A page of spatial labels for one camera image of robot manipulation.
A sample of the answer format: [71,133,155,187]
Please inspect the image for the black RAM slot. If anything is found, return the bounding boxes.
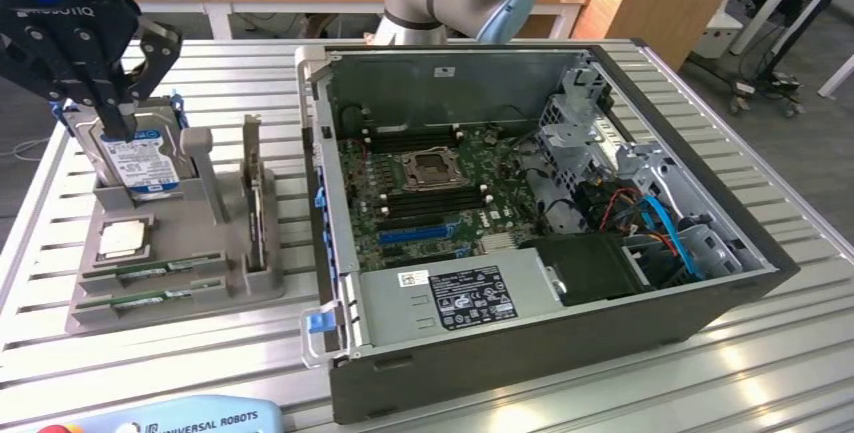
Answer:
[382,202,494,218]
[380,191,489,207]
[362,124,461,140]
[381,197,492,213]
[378,185,486,201]
[365,135,464,154]

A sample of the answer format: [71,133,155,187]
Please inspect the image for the green RAM stick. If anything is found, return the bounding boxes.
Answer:
[109,288,213,310]
[115,258,216,280]

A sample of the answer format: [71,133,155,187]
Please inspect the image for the hard disk with blue label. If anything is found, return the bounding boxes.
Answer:
[71,96,186,200]

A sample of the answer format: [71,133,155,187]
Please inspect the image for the silver CPU chip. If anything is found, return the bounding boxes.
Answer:
[95,220,153,260]

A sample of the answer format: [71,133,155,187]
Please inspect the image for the blue card retainer strip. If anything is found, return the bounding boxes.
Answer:
[308,166,329,255]

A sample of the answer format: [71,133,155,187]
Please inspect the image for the metal CPU socket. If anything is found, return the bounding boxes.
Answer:
[397,145,469,190]

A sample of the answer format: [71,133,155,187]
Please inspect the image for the grey plastic parts rack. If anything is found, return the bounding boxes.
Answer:
[63,112,288,338]

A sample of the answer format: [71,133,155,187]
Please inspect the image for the blue expansion slot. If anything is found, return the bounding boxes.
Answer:
[376,225,456,248]

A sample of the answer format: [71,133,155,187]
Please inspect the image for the green motherboard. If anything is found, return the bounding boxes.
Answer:
[336,125,542,273]

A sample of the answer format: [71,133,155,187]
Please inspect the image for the blue case latch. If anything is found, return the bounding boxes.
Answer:
[301,309,336,335]

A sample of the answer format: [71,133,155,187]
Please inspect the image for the grey power supply unit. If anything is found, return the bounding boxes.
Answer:
[345,247,569,348]

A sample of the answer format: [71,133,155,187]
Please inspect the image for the silver chipset heat sink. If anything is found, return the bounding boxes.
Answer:
[477,234,520,255]

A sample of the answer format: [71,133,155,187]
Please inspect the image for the blue Universal Robots teach pendant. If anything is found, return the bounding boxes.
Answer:
[0,395,282,433]

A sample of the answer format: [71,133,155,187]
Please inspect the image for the grey metal disk bay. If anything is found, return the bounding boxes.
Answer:
[534,66,777,282]

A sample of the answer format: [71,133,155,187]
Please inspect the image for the black open PC case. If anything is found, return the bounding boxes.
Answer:
[294,41,803,427]

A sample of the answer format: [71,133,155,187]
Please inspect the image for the white floor cable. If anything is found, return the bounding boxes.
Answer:
[0,135,53,160]

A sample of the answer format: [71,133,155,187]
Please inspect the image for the graphics card with metal bracket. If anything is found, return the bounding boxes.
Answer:
[237,112,269,275]

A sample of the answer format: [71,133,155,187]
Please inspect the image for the orange and red wires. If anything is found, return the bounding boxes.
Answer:
[597,186,671,255]

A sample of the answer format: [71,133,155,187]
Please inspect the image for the blue SATA wire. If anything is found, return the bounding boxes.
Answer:
[637,194,703,280]

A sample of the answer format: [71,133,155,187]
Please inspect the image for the black floor cables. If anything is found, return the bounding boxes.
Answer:
[724,50,809,117]

